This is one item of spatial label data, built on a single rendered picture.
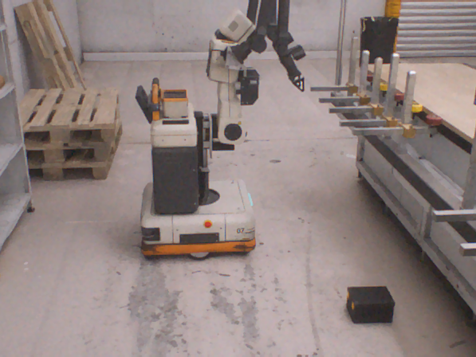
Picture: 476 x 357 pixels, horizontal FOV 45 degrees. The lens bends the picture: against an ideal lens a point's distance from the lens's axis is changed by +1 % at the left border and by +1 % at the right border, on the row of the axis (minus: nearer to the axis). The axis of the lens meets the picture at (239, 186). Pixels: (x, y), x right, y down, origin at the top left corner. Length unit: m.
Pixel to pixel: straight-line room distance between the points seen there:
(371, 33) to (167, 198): 5.99
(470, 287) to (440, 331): 0.27
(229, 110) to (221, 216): 0.61
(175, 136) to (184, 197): 0.36
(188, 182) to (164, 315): 0.75
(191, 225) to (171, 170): 0.34
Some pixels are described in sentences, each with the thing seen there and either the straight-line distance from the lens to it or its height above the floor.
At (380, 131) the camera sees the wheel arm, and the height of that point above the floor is 0.84.
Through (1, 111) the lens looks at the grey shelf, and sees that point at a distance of 4.04.
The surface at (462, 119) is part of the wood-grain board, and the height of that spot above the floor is 0.90.
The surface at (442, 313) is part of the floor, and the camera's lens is 3.17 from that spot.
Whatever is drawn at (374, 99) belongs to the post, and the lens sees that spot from 3.58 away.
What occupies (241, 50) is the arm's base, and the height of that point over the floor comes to 1.21.
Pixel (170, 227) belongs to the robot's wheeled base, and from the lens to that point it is 3.31.
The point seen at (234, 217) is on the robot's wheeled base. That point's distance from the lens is 3.32.
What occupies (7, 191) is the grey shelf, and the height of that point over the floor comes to 0.15.
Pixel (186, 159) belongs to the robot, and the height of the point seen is 0.62.
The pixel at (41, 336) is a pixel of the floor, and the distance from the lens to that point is 2.97.
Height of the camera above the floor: 1.73
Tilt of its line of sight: 23 degrees down
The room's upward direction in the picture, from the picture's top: 1 degrees clockwise
